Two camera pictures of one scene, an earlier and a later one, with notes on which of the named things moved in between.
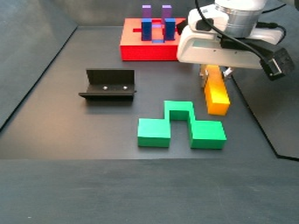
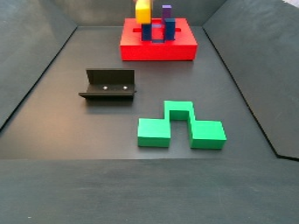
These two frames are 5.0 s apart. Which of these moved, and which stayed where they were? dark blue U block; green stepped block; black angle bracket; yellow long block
Moved: yellow long block
Stayed: green stepped block; dark blue U block; black angle bracket
